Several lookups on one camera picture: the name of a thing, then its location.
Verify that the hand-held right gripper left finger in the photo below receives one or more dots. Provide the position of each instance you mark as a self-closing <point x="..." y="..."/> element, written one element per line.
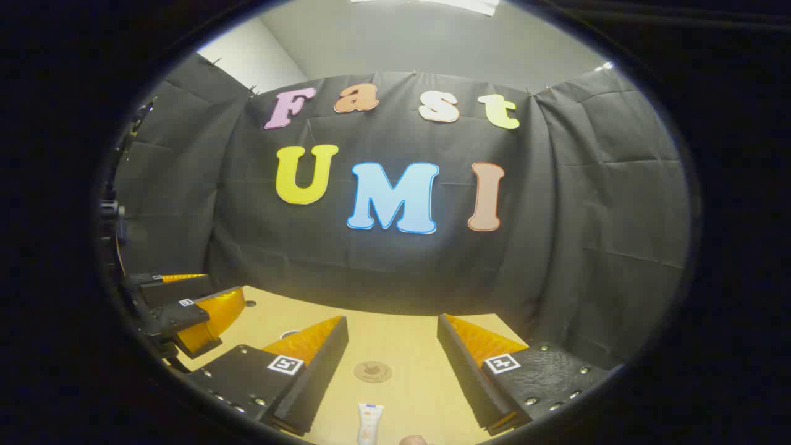
<point x="321" y="364"/>

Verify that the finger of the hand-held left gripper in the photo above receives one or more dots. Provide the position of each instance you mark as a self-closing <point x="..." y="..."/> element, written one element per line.
<point x="179" y="290"/>
<point x="185" y="318"/>

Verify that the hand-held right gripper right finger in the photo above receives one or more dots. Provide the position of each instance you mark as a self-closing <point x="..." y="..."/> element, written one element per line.
<point x="463" y="377"/>

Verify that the round brown coaster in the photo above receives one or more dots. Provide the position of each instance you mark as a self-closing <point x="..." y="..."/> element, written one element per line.
<point x="372" y="372"/>

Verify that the white toothpaste tube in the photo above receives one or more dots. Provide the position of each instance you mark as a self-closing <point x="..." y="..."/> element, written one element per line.
<point x="369" y="423"/>

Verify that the wooden desktop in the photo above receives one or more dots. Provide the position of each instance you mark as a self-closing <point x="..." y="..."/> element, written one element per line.
<point x="401" y="346"/>

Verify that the black backdrop cloth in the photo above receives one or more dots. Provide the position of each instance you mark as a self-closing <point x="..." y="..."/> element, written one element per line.
<point x="383" y="272"/>

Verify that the white ceiling light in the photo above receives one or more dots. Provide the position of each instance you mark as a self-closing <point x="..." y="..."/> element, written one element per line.
<point x="457" y="5"/>

